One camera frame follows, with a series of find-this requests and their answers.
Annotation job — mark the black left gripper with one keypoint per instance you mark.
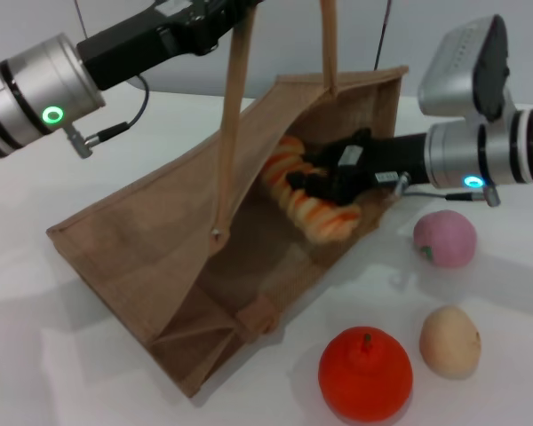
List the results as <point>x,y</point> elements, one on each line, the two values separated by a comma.
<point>151,44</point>

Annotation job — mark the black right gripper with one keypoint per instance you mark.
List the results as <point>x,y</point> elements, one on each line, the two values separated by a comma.
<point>382,160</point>

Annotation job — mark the orange striped bread roll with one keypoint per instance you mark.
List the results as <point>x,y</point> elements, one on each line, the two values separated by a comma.
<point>320,222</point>

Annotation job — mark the brown burlap handbag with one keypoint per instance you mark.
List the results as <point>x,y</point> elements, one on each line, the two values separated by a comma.
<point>151,231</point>

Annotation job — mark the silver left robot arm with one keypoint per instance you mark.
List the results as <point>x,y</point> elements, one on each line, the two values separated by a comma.
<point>31,97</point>

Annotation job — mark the pink peach bun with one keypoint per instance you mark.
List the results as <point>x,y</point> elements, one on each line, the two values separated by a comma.
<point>448,242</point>

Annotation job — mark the red orange toy fruit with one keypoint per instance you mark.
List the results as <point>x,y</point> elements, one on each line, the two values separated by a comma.
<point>364,381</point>

